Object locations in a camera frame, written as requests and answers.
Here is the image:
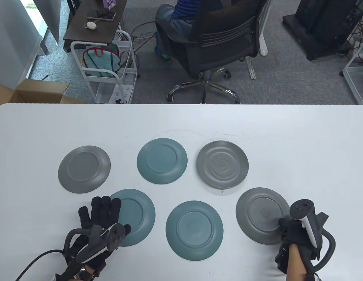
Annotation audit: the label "person's left hand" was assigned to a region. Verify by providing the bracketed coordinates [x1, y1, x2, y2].
[63, 196, 132, 274]

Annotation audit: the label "person's right hand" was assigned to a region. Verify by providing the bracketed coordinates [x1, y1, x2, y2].
[275, 218, 321, 265]

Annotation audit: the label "grey plate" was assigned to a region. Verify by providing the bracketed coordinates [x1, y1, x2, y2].
[196, 141, 249, 189]
[58, 145, 111, 194]
[236, 187, 291, 245]

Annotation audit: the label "teal plate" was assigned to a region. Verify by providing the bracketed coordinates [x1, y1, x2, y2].
[137, 138, 188, 185]
[110, 189, 156, 247]
[166, 201, 224, 261]

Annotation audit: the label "grey and white controller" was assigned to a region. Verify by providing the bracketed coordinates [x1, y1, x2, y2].
[64, 223, 125, 263]
[289, 199, 336, 271]

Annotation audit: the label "cardboard box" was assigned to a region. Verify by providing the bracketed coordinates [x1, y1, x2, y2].
[0, 78, 88, 115]

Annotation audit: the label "white metal cart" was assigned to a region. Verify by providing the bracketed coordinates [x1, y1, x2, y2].
[71, 29, 140, 104]

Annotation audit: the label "teal bag with red trim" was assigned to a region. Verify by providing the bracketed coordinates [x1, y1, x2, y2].
[83, 44, 121, 78]

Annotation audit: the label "dark brown side table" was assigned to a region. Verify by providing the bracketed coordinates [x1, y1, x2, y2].
[63, 0, 128, 54]

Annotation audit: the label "white desk leg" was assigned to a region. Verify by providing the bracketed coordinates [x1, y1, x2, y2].
[258, 0, 272, 56]

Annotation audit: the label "grey partition panel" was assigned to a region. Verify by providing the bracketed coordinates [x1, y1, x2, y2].
[33, 0, 62, 46]

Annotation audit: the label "black office chair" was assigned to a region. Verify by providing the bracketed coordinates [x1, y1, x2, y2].
[166, 0, 271, 104]

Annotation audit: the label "black equipment case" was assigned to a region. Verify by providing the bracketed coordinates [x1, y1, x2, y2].
[282, 0, 363, 61]

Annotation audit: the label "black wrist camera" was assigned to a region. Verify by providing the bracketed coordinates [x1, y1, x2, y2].
[275, 247, 291, 275]

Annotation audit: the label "black wrist strap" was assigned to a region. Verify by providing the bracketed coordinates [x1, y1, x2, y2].
[73, 263, 99, 280]

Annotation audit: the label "black cable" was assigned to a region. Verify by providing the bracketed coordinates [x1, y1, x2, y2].
[16, 249, 65, 281]

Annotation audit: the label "white wire basket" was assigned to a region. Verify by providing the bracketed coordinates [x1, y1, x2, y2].
[342, 37, 363, 105]

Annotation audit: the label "silver metal rail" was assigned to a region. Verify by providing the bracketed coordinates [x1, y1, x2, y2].
[246, 56, 256, 80]

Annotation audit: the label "black floor cables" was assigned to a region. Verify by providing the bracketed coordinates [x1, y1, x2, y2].
[130, 21, 157, 54]

